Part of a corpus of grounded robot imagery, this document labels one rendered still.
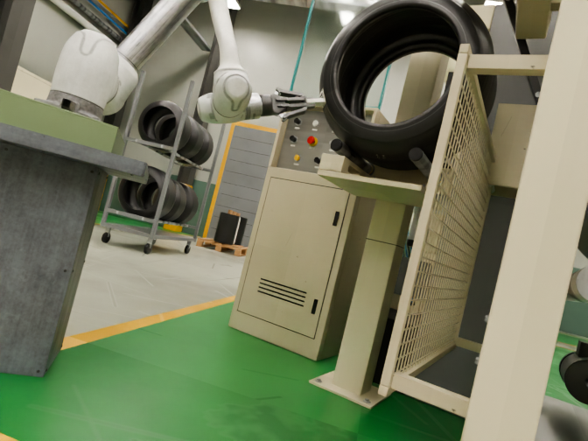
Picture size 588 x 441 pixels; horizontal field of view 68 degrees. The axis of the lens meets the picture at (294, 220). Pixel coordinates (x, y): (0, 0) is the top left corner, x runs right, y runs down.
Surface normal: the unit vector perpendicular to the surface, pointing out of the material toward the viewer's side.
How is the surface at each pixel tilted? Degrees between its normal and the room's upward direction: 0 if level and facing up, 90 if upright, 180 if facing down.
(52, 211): 90
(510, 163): 90
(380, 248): 90
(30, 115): 90
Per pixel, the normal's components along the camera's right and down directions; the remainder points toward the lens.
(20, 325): 0.31, 0.04
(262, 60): -0.19, -0.09
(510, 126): -0.47, -0.15
